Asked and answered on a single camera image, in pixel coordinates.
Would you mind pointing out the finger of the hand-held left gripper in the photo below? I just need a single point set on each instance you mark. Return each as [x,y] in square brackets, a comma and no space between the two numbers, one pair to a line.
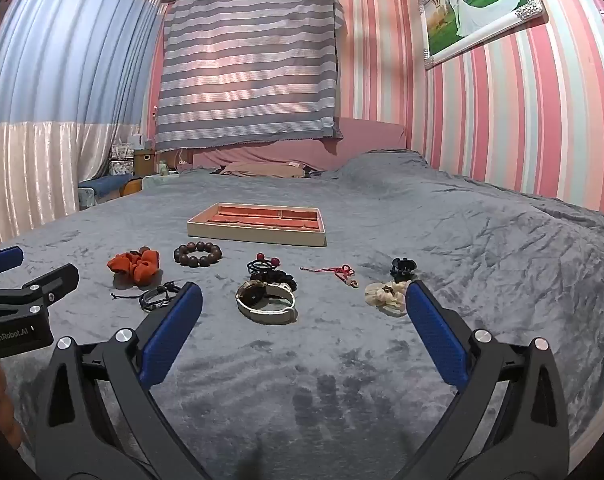
[57,280]
[2,259]

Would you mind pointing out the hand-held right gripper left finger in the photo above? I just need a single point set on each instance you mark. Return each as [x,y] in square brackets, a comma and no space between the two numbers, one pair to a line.
[172,330]

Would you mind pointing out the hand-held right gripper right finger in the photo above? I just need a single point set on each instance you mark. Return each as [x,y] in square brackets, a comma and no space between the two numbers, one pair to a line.
[437,331]

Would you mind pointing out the cream scrunchie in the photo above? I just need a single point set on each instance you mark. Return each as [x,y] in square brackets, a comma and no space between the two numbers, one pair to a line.
[384,297]

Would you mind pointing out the black hair claw clip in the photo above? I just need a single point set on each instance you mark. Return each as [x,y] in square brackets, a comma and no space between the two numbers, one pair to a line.
[402,269]

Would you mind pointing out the orange scrunchie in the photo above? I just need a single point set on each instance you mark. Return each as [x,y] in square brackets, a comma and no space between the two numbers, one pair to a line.
[134,265]

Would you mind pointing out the black scrunchie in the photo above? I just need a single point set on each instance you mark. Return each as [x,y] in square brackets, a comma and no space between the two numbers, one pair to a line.
[284,280]

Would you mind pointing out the brick-patterned jewelry tray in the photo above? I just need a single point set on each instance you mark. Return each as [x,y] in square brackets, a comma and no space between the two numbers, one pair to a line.
[262,222]

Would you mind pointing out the blue folded cloth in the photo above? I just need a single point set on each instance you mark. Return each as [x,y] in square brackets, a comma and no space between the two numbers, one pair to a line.
[104,184]

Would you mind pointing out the grey plush blanket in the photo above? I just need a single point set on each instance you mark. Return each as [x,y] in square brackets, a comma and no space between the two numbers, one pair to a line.
[332,360]

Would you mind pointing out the patterned storage box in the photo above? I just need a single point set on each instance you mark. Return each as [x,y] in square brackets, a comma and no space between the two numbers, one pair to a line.
[122,160]

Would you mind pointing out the brown cardboard box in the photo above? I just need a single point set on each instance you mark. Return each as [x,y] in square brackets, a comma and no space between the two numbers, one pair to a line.
[144,162]

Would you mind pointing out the small white box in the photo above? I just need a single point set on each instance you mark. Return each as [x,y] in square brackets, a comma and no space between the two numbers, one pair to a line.
[138,141]

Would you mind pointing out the blue and white curtain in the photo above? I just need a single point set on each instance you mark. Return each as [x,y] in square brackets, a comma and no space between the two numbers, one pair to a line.
[57,85]

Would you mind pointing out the beige folded cloth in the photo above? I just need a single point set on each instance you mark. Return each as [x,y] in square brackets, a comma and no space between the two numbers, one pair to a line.
[262,169]

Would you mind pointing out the grey striped hanging cloth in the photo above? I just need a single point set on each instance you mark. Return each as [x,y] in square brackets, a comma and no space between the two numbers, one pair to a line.
[247,65]

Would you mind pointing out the framed wedding photo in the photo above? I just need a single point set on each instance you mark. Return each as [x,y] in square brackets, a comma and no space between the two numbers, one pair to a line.
[476,5]

